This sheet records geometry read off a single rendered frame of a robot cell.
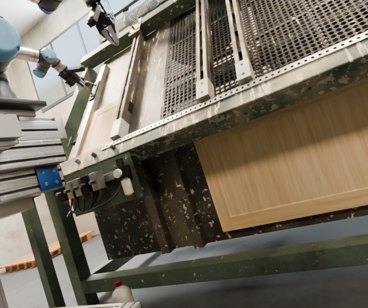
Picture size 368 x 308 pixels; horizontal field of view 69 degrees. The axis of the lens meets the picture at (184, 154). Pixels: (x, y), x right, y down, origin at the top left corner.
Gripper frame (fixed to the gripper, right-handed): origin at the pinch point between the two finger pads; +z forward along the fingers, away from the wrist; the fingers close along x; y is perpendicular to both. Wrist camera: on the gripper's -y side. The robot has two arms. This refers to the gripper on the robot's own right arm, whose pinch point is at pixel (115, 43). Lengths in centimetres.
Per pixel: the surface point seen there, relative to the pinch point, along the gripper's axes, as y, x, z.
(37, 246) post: -50, 80, 68
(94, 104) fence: 35, 60, 23
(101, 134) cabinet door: 5, 44, 38
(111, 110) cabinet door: 22, 40, 30
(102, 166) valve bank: -21, 34, 48
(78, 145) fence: 0, 61, 37
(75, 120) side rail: 35, 84, 27
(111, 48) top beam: 90, 56, -5
